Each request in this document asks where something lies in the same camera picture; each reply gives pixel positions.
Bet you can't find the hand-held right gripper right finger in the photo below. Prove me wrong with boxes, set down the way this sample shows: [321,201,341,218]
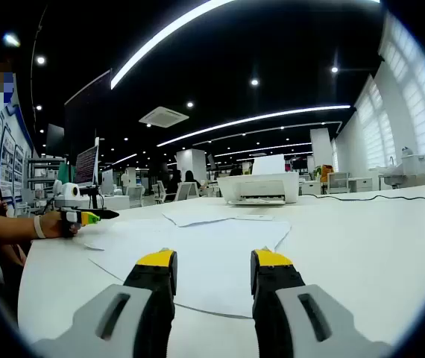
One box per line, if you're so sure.
[250,248,396,358]

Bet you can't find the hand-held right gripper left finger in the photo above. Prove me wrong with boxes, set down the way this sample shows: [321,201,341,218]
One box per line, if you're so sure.
[29,248,179,358]

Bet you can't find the white printing papers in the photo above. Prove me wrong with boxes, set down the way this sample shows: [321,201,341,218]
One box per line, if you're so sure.
[84,207,292,320]

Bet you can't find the person's left hand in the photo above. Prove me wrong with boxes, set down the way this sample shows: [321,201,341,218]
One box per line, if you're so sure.
[42,210,81,239]

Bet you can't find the black stand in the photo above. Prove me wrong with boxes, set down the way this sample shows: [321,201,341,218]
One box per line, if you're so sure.
[80,186,106,210]

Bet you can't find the green board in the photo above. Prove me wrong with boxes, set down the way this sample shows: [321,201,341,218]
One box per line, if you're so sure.
[57,162,75,183]

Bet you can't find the white office chair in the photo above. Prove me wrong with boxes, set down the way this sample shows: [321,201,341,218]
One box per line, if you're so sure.
[173,181,201,203]
[151,180,169,205]
[126,185,145,208]

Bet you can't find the white-framed computer monitor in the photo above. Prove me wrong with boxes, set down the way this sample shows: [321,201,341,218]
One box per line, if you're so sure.
[73,137,101,189]

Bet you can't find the white wristband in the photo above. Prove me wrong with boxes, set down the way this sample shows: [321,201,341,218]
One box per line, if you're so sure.
[33,215,47,239]

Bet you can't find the grey metal shelf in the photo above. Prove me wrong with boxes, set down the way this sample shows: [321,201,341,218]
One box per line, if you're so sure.
[25,156,67,195]

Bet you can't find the black monitor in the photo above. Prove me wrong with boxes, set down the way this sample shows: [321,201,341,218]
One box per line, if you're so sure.
[45,123,66,157]

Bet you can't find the large dark screen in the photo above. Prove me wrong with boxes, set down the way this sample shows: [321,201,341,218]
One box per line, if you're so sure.
[64,69,113,176]

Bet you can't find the white table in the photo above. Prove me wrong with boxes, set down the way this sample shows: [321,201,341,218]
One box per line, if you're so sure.
[17,181,425,358]

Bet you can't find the ceiling air conditioner unit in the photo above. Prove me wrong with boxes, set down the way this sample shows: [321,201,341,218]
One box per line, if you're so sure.
[139,106,190,128]

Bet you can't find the white printer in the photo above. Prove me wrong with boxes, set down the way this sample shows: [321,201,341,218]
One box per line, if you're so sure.
[216,171,300,206]

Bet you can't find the white drawer cabinet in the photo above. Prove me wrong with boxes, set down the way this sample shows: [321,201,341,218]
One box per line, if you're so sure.
[326,171,374,195]

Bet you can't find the long ceiling light strip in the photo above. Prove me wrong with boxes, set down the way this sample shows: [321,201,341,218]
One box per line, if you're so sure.
[156,104,351,147]
[110,0,236,90]

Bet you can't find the white sink unit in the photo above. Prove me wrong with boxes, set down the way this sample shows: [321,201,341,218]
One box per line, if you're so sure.
[378,145,425,189]

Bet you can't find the round ceiling spotlights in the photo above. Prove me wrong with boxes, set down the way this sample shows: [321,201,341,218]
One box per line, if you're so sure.
[3,33,340,157]

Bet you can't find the white window blinds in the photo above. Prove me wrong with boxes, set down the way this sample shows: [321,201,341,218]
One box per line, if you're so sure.
[353,10,425,169]

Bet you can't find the blue white wall display board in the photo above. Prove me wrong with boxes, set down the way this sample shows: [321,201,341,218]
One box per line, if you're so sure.
[0,104,34,210]

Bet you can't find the black printer cable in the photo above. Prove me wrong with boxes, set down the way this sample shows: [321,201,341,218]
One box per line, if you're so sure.
[299,185,425,203]

